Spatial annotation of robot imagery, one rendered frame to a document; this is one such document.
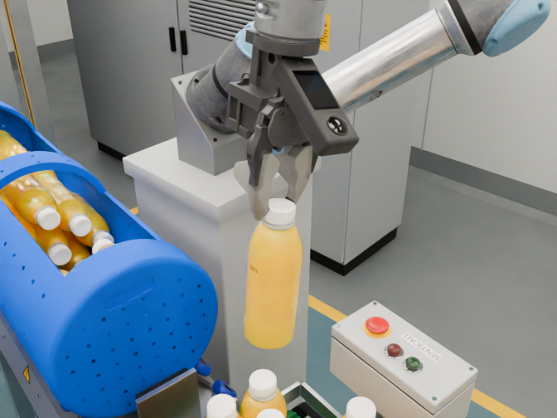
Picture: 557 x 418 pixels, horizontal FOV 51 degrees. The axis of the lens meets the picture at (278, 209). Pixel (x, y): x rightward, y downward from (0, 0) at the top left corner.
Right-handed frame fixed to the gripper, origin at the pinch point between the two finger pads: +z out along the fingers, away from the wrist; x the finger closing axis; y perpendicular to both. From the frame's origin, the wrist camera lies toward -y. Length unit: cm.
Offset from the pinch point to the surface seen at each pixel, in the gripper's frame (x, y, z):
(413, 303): -153, 70, 120
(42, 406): 20, 35, 53
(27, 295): 22.0, 27.8, 22.6
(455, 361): -23.5, -16.2, 23.0
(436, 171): -258, 141, 104
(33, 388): 20, 40, 53
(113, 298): 13.6, 17.1, 19.4
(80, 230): 5, 51, 28
